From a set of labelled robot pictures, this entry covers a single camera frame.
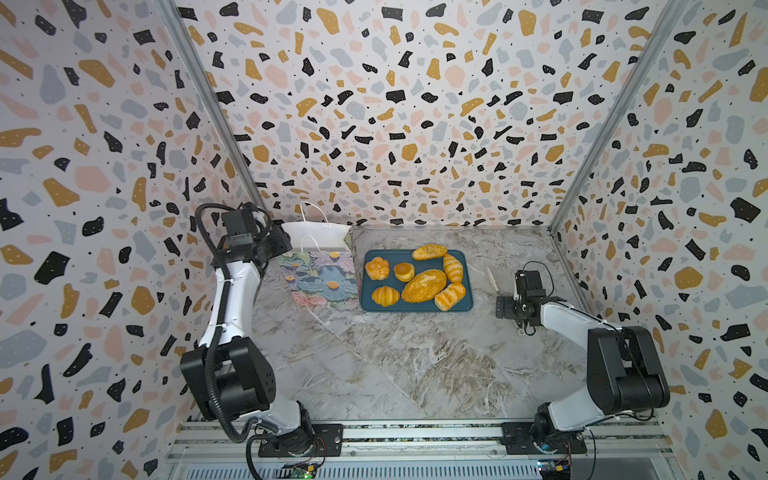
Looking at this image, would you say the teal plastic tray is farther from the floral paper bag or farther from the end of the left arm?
the end of the left arm

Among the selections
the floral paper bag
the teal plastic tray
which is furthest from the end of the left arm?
the teal plastic tray

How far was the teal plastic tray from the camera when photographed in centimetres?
99

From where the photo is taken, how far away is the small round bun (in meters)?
1.02

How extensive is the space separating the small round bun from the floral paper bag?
0.16m
